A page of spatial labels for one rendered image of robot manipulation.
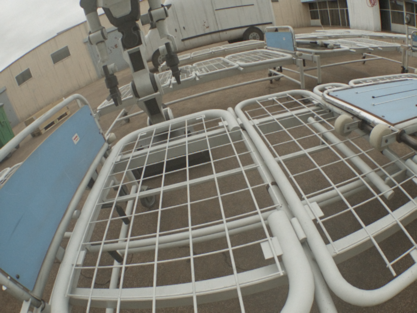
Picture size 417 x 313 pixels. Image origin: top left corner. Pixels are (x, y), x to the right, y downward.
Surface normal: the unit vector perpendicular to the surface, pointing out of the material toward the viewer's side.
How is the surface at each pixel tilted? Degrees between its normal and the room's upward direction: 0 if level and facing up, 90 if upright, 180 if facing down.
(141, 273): 0
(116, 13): 90
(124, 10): 90
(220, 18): 89
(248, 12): 89
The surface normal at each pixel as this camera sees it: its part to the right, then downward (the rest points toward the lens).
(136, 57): 0.17, 0.35
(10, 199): 0.97, -0.25
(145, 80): 0.10, 0.13
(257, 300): -0.23, -0.81
